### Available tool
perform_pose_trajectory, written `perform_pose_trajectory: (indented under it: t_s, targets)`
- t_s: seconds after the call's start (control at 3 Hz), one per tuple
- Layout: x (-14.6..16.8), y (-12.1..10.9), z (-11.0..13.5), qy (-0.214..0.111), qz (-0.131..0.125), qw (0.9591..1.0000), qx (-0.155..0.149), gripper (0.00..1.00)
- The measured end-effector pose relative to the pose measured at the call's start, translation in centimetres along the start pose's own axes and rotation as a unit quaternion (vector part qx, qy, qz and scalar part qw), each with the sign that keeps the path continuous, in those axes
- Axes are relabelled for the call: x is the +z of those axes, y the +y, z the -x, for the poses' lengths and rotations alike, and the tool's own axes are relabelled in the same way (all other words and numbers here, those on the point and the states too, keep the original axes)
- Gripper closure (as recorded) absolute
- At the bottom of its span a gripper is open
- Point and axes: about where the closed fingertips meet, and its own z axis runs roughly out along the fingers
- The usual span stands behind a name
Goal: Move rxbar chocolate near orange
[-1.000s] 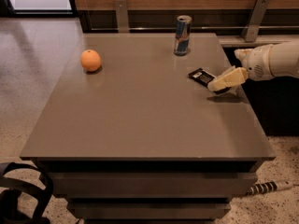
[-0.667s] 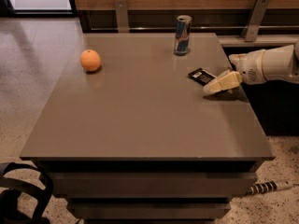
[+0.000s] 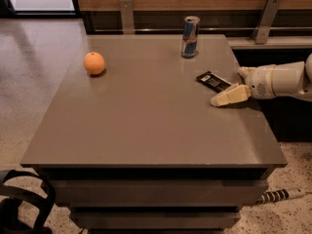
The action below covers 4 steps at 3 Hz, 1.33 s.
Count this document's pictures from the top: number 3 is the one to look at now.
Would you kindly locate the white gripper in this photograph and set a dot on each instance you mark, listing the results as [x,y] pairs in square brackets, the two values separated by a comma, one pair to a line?
[259,82]

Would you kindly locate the black rxbar chocolate wrapper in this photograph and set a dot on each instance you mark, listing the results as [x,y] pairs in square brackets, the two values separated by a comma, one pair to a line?
[213,82]

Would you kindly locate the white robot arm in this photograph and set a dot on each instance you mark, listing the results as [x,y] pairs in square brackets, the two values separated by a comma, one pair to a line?
[292,80]

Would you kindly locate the blue silver energy drink can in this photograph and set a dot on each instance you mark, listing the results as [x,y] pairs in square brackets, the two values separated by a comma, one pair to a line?
[189,36]

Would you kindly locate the grey drawer cabinet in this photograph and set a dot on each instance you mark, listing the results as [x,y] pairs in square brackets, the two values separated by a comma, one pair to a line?
[140,149]

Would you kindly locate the orange fruit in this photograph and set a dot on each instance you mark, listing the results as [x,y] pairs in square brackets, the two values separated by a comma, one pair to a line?
[94,63]

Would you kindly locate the left metal wall bracket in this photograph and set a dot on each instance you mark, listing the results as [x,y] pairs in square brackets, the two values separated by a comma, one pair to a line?
[127,16]

